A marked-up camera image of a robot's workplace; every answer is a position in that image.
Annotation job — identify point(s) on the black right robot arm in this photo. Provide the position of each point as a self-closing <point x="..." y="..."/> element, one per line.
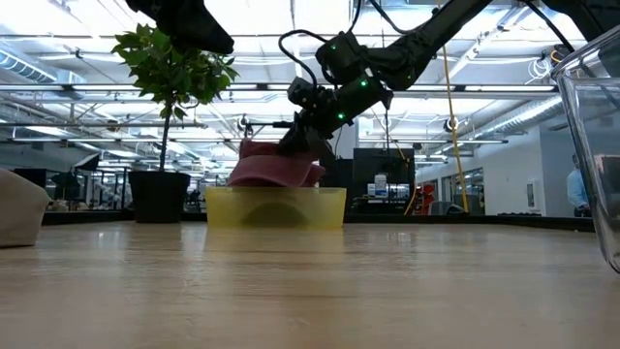
<point x="421" y="43"/>

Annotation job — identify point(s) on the white background container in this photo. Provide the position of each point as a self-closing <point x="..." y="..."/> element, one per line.
<point x="381" y="186"/>

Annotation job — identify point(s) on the background robot workstation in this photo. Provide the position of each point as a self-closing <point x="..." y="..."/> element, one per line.
<point x="63" y="189"/>

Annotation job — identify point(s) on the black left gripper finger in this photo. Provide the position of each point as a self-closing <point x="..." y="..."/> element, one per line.
<point x="208" y="41"/>

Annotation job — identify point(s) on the black plant pot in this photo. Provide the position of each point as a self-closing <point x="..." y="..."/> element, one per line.
<point x="159" y="196"/>

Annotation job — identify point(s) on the green leafy plant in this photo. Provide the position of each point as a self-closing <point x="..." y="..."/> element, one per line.
<point x="169" y="72"/>

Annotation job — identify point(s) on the yellow translucent plastic bin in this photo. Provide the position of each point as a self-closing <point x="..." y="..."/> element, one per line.
<point x="223" y="208"/>

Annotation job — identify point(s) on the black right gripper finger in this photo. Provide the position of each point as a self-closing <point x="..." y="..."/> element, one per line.
<point x="295" y="143"/>
<point x="323" y="152"/>

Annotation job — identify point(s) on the clear plastic bin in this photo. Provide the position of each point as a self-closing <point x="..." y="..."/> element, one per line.
<point x="600" y="145"/>

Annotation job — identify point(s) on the maroon baseball cap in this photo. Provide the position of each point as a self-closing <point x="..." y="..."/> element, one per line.
<point x="271" y="169"/>

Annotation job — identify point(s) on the black background equipment cabinet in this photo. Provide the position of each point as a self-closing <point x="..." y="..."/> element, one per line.
<point x="382" y="162"/>

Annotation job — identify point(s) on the black background rig frame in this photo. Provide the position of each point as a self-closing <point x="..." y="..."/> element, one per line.
<point x="261" y="124"/>

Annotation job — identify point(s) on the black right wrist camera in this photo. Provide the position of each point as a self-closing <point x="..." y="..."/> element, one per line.
<point x="302" y="92"/>

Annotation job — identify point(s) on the person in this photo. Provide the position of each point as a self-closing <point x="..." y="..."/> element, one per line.
<point x="577" y="189"/>

